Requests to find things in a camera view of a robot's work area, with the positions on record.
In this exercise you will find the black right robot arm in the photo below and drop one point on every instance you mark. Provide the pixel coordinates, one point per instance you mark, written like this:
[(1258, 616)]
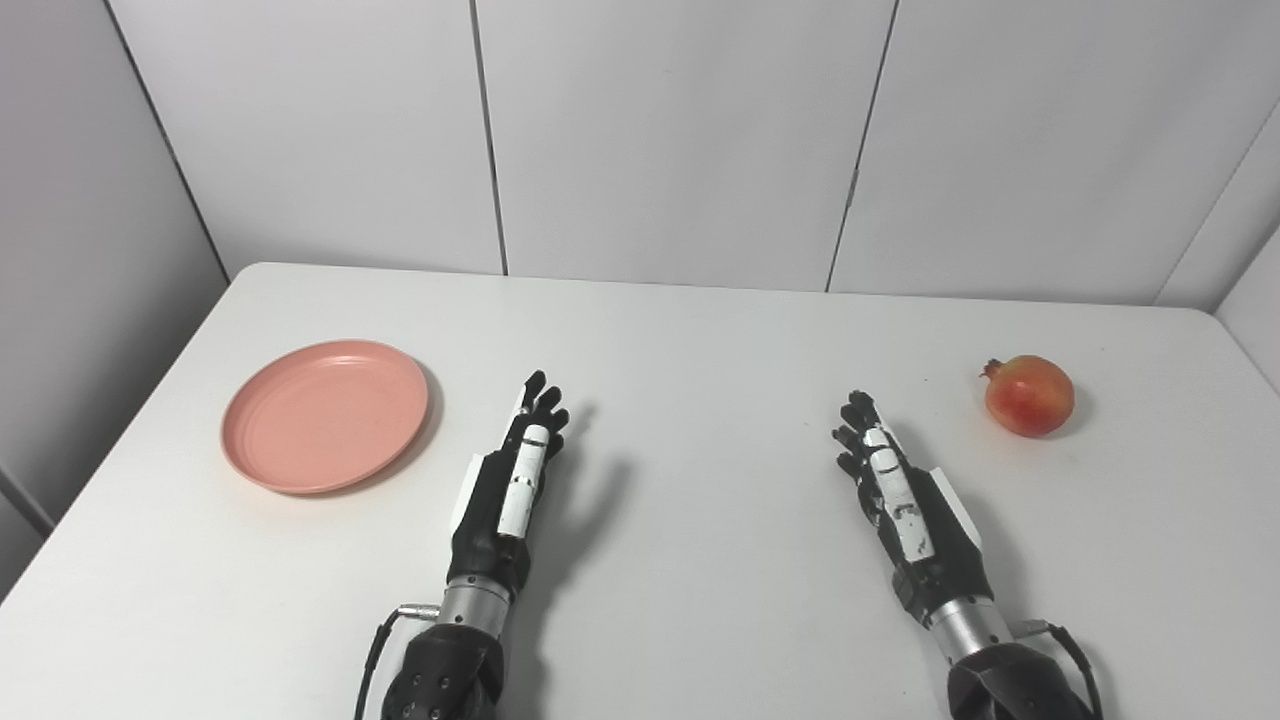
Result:
[(1010, 685)]

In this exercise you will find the pink round plate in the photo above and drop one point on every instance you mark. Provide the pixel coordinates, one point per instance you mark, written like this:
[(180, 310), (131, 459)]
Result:
[(320, 415)]

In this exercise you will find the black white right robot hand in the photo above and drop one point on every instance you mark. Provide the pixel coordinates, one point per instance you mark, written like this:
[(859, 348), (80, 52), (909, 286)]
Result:
[(925, 530)]

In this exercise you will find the red orange pomegranate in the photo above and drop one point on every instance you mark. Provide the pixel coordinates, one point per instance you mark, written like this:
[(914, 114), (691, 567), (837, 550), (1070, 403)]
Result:
[(1030, 395)]

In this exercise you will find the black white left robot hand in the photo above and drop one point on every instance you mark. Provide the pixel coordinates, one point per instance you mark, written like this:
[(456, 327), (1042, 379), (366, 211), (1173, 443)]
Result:
[(495, 520)]

